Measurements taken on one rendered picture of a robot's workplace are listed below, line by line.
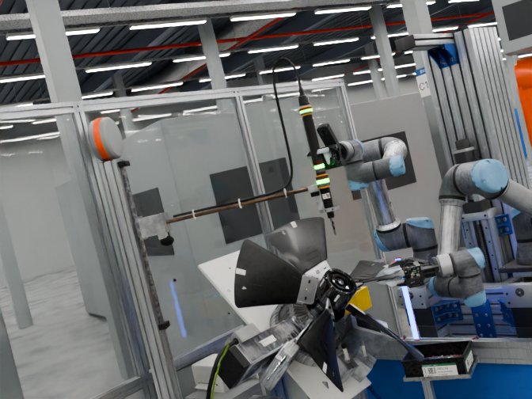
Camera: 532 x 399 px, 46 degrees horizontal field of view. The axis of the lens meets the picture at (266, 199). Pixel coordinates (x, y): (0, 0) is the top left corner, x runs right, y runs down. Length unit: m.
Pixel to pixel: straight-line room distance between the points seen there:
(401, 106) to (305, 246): 4.69
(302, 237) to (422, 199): 4.62
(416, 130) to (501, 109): 3.97
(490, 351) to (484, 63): 1.23
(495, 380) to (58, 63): 5.03
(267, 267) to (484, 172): 0.81
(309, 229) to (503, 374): 0.86
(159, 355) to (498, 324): 1.40
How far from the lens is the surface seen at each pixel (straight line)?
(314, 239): 2.27
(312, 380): 2.17
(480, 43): 2.93
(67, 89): 6.38
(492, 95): 2.93
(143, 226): 2.27
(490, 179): 2.28
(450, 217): 2.37
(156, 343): 2.34
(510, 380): 2.48
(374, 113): 6.55
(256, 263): 2.03
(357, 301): 2.62
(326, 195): 2.16
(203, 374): 2.52
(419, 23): 9.10
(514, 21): 5.99
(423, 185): 6.86
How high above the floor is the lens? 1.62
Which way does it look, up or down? 2 degrees down
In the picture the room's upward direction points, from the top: 14 degrees counter-clockwise
